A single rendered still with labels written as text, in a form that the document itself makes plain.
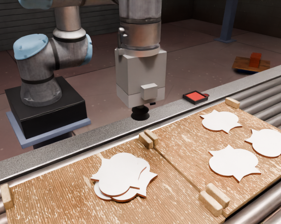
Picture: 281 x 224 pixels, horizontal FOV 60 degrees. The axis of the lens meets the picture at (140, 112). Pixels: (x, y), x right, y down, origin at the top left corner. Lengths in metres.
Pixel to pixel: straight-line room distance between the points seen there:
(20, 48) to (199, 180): 0.69
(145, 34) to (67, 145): 0.50
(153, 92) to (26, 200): 0.40
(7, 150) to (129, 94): 2.06
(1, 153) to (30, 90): 1.53
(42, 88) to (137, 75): 0.55
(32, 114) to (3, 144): 1.62
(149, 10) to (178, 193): 0.42
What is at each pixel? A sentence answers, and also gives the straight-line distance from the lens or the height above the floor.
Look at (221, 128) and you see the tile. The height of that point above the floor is 0.94.
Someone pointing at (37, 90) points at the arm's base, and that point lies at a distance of 0.95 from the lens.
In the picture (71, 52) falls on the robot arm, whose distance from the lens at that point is 0.93.
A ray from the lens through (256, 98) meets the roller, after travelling 1.16.
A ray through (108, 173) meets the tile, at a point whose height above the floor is 0.96.
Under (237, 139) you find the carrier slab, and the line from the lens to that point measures 0.83.
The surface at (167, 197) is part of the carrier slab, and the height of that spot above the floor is 0.94.
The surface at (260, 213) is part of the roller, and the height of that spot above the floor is 0.91.
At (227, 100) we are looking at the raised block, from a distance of 1.01.
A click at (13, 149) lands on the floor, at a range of 2.45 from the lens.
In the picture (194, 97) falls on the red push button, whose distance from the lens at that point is 1.05.
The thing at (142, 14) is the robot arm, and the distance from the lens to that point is 0.43.
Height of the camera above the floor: 1.42
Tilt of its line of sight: 32 degrees down
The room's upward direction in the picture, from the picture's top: straight up
